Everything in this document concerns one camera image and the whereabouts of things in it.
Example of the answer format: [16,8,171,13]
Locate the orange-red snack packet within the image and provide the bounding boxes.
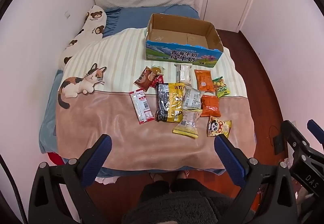
[200,95,221,118]

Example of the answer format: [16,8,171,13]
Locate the yellow panda snack packet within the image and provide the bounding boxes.
[208,116,232,138]

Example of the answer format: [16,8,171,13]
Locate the printed cardboard box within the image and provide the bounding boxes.
[145,13,224,68]

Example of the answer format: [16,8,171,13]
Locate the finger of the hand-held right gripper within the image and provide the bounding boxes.
[307,119,324,145]
[281,120,310,161]

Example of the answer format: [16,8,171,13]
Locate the beige wafer packet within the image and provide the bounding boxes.
[174,63,193,85]

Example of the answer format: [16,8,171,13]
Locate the black and yellow noodle packet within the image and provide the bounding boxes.
[155,83,187,123]

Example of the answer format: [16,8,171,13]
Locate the red and white long packet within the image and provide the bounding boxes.
[129,90,155,125]

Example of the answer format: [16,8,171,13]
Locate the orange packet with white label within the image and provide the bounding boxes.
[194,69,216,92]

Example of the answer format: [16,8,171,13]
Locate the red chocolate packet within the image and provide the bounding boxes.
[150,74,164,88]

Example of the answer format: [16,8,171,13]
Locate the green candy packet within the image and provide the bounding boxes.
[212,76,231,98]

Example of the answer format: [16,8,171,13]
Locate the bear print pillow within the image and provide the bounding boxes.
[57,5,107,71]

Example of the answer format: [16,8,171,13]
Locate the clear braised egg packet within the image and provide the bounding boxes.
[151,65,165,76]

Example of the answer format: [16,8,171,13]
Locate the black cable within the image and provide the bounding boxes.
[0,155,29,224]

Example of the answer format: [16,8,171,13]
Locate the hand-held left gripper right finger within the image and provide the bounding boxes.
[214,134,298,224]

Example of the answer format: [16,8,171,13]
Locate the silver snack packet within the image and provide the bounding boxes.
[182,86,205,111]

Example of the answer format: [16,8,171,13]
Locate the cat print blanket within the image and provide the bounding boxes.
[55,28,256,172]

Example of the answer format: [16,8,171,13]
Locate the dark fleece pants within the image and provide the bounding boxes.
[121,179,244,224]

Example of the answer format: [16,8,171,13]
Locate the black power adapter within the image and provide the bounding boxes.
[273,134,288,155]

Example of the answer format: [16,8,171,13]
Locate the red cloth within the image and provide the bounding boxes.
[46,152,64,165]

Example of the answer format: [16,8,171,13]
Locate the clear and yellow snack packet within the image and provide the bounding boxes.
[173,110,203,139]

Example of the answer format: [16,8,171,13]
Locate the brown snack packet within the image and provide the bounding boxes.
[134,66,158,88]

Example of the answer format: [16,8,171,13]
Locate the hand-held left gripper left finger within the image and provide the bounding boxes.
[28,134,112,224]

